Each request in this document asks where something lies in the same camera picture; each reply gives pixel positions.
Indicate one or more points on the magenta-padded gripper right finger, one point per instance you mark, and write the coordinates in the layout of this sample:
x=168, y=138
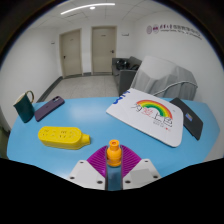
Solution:
x=141, y=173

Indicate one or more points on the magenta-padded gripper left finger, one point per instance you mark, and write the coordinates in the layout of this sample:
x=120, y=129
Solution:
x=86, y=175

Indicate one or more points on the orange charger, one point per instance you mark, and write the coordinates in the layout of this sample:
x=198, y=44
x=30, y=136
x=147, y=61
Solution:
x=114, y=155

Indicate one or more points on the yellow power strip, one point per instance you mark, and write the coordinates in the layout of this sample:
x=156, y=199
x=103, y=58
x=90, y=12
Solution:
x=61, y=138

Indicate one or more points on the white rainbow-print mouse pad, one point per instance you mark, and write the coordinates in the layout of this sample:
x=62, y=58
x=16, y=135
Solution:
x=146, y=116

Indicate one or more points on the black notebook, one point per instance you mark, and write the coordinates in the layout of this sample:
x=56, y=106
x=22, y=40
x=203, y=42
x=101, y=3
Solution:
x=188, y=118

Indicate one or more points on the purple smartphone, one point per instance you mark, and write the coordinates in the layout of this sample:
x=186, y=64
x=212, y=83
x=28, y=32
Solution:
x=49, y=108

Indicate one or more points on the teal mug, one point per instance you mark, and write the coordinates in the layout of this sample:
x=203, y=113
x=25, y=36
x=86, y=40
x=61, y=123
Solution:
x=25, y=110

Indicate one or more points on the grey sofa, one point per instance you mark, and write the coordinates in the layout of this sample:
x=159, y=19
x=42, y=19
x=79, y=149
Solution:
x=125, y=81

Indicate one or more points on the white cloth-covered furniture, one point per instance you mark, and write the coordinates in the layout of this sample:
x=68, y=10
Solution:
x=163, y=78

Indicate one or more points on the black bag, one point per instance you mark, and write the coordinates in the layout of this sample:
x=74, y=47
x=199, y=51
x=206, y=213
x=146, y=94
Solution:
x=125, y=64

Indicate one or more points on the beige door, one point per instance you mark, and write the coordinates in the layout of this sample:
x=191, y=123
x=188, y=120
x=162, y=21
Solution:
x=70, y=53
x=103, y=50

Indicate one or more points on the small round ceiling light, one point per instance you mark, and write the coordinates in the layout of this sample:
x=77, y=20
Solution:
x=92, y=7

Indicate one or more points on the long ceiling light strip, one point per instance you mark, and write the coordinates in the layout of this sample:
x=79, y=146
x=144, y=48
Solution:
x=83, y=7

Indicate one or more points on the wall lettering sign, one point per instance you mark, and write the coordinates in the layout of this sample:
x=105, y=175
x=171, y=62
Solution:
x=173, y=30

